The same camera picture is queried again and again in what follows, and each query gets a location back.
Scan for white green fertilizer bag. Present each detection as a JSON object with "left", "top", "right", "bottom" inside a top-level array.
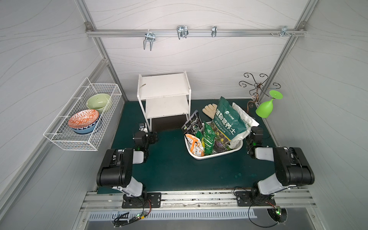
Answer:
[{"left": 228, "top": 103, "right": 259, "bottom": 150}]

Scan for dark green soil bag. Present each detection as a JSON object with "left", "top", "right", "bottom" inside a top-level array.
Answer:
[{"left": 211, "top": 97, "right": 246, "bottom": 149}]

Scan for black white fertilizer bag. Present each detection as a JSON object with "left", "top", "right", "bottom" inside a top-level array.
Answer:
[{"left": 181, "top": 110, "right": 204, "bottom": 136}]

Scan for orange snack bag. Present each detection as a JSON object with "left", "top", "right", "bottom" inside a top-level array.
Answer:
[{"left": 185, "top": 134, "right": 205, "bottom": 157}]

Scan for white perforated plastic basket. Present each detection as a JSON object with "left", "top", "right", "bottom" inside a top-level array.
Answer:
[{"left": 185, "top": 122, "right": 243, "bottom": 160}]

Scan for white green shelf bag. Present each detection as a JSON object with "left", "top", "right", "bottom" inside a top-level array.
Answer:
[{"left": 195, "top": 123, "right": 216, "bottom": 156}]

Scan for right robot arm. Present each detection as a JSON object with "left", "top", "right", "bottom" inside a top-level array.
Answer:
[{"left": 246, "top": 126, "right": 315, "bottom": 199}]

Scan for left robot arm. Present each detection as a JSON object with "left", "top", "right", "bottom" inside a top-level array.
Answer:
[{"left": 96, "top": 131, "right": 158, "bottom": 201}]

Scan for white two-tier shelf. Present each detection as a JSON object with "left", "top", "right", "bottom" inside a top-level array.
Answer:
[{"left": 137, "top": 71, "right": 192, "bottom": 131}]

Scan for green plastic wine glass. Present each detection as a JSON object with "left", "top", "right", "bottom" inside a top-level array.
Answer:
[{"left": 255, "top": 90, "right": 283, "bottom": 118}]

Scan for white work glove red cuff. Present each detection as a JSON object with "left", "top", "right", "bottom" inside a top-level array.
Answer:
[{"left": 202, "top": 103, "right": 218, "bottom": 119}]

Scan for blue bowl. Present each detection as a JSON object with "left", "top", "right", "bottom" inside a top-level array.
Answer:
[{"left": 68, "top": 118, "right": 99, "bottom": 134}]

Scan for light green bowl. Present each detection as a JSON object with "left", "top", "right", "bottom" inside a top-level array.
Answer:
[{"left": 86, "top": 94, "right": 112, "bottom": 115}]

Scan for copper scroll stand rod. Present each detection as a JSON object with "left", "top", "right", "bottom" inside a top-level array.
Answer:
[{"left": 239, "top": 72, "right": 282, "bottom": 113}]

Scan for orange patterned bowl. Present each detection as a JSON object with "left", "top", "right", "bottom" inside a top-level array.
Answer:
[{"left": 68, "top": 109, "right": 99, "bottom": 129}]

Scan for metal double hook left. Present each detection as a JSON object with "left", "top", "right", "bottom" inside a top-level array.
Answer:
[{"left": 143, "top": 32, "right": 156, "bottom": 51}]

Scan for metal double hook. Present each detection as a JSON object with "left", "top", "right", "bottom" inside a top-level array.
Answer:
[
  {"left": 176, "top": 25, "right": 189, "bottom": 40},
  {"left": 143, "top": 32, "right": 156, "bottom": 51}
]

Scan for metal double hook middle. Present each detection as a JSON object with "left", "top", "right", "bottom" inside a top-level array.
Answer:
[{"left": 176, "top": 25, "right": 189, "bottom": 40}]

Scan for metal clip hook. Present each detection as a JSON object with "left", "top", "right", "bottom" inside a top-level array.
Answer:
[{"left": 211, "top": 26, "right": 217, "bottom": 37}]

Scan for white wire wall basket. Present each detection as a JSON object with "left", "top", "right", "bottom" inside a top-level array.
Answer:
[{"left": 44, "top": 78, "right": 122, "bottom": 151}]

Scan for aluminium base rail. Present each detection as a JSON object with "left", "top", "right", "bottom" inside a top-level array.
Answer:
[{"left": 80, "top": 188, "right": 317, "bottom": 211}]

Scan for white slotted cable duct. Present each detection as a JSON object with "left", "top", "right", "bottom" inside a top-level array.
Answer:
[{"left": 88, "top": 209, "right": 257, "bottom": 222}]

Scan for black cable right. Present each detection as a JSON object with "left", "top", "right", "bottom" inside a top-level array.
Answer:
[{"left": 247, "top": 201, "right": 281, "bottom": 229}]

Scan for wire bundle left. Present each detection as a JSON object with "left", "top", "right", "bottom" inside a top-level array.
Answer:
[{"left": 112, "top": 198, "right": 152, "bottom": 228}]

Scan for metal bracket hook right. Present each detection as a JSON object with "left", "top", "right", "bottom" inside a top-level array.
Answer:
[{"left": 270, "top": 26, "right": 296, "bottom": 37}]

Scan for horizontal aluminium rail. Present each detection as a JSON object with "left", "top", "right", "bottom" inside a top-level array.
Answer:
[{"left": 84, "top": 22, "right": 307, "bottom": 38}]

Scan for aluminium frame post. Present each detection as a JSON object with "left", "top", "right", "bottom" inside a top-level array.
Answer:
[{"left": 260, "top": 0, "right": 318, "bottom": 102}]

